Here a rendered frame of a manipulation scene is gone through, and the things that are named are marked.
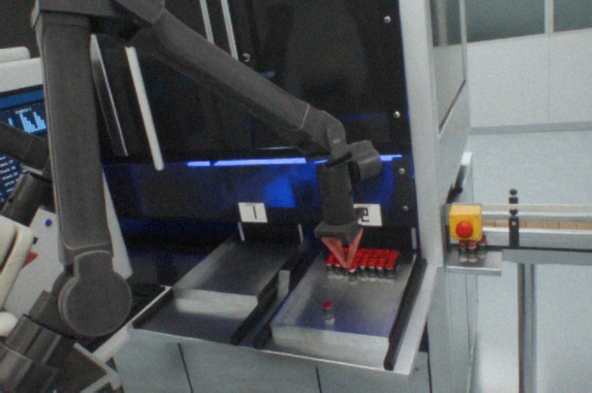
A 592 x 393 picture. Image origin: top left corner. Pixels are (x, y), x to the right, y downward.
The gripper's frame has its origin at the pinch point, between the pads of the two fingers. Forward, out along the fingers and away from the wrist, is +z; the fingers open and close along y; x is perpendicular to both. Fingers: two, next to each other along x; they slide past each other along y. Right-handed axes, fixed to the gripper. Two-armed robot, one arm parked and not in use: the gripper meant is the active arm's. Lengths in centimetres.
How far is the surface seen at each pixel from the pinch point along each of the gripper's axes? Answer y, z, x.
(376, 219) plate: 35.7, 8.1, 4.7
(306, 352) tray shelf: -3.0, 20.1, 10.8
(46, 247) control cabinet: 2, 2, 89
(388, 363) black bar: -4.1, 18.6, -6.8
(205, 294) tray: 9.2, 17.6, 43.9
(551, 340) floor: 127, 111, -40
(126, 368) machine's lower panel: 33, 77, 118
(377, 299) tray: 18.2, 20.3, 1.3
